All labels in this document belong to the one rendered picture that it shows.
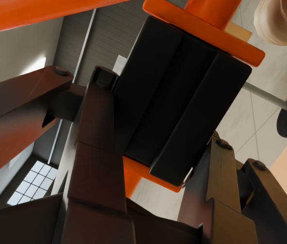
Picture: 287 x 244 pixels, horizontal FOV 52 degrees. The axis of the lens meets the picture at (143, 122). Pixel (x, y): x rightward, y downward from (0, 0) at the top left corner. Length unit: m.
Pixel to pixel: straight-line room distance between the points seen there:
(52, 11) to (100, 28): 9.23
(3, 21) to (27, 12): 0.02
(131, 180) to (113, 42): 9.27
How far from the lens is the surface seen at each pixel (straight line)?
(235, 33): 1.87
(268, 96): 2.18
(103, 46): 9.60
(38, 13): 0.18
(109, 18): 9.21
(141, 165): 0.16
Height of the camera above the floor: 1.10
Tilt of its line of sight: 4 degrees down
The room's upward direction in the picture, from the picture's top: 64 degrees counter-clockwise
